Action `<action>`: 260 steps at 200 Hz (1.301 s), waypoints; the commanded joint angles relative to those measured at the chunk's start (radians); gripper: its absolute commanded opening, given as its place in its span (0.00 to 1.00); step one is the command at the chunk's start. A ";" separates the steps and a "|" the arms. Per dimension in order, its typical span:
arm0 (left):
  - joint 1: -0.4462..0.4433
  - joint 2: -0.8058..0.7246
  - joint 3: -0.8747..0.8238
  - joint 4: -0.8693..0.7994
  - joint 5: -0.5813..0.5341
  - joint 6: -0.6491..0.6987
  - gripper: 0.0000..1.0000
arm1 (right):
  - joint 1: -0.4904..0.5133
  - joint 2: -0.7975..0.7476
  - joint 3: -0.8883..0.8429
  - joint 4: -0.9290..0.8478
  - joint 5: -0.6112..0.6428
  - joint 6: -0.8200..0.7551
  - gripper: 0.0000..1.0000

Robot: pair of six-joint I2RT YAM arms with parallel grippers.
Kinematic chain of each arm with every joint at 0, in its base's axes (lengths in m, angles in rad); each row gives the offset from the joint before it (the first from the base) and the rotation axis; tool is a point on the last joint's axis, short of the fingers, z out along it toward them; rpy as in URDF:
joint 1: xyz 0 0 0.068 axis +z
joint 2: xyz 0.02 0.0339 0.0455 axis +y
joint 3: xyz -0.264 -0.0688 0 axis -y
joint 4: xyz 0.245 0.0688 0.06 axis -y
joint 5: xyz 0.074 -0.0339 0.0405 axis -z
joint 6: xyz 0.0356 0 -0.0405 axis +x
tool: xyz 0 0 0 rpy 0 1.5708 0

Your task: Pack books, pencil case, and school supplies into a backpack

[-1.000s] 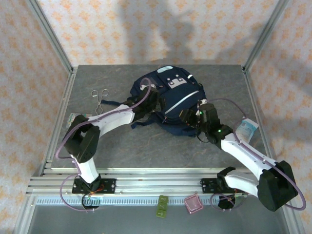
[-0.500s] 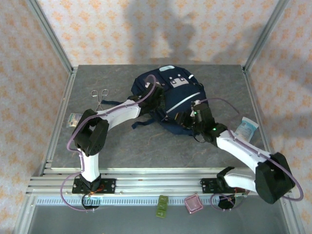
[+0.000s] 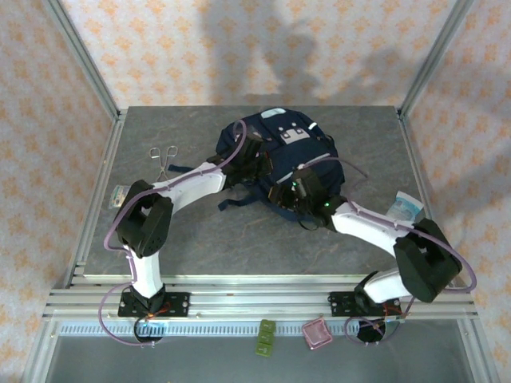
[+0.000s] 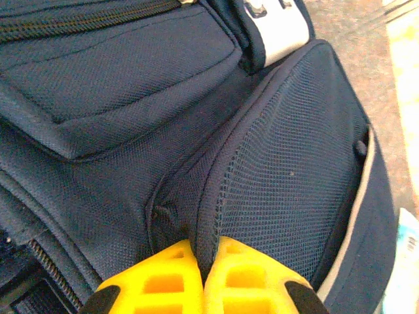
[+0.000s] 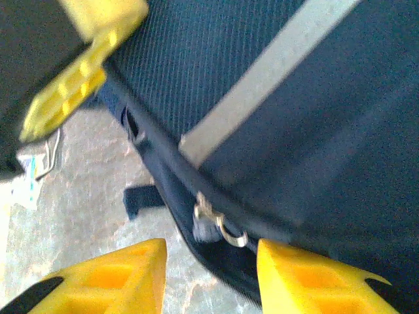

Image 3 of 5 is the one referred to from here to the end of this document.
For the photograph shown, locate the aluminium frame cross rail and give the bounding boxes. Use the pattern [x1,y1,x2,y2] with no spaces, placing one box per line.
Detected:
[42,274,479,322]

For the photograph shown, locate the aluminium frame post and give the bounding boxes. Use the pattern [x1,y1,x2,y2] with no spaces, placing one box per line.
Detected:
[397,0,476,120]
[42,0,123,123]

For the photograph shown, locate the grey lower metal panel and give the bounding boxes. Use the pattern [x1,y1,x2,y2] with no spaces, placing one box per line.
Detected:
[43,334,472,383]

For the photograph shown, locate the aluminium table side rail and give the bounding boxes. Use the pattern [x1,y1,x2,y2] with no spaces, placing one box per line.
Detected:
[396,111,458,288]
[63,111,129,289]

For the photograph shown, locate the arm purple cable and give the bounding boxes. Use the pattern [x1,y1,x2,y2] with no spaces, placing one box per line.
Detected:
[297,157,478,347]
[98,119,248,349]

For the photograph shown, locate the grey slotted cable duct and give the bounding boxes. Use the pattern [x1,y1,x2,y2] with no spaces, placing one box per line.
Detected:
[57,322,400,337]

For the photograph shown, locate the navy blue backpack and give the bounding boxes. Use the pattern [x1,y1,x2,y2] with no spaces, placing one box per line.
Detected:
[167,107,345,220]

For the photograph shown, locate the metal scissor tongs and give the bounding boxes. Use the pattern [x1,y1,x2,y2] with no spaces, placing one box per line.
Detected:
[149,145,179,180]

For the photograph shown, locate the clear bag green white packet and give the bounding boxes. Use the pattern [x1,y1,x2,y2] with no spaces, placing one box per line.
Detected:
[109,184,129,208]

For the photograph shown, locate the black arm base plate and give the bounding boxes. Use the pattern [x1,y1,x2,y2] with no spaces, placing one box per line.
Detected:
[327,290,400,318]
[118,291,192,319]

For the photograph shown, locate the blue white tissue packet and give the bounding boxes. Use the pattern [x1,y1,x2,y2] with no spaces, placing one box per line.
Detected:
[389,191,424,220]

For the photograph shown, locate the pink square box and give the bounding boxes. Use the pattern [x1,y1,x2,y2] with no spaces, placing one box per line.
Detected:
[301,317,335,352]

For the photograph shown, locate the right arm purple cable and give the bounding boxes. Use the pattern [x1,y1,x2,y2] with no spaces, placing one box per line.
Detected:
[297,157,478,347]

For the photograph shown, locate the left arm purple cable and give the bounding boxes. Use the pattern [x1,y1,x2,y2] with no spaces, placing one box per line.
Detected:
[98,119,248,349]

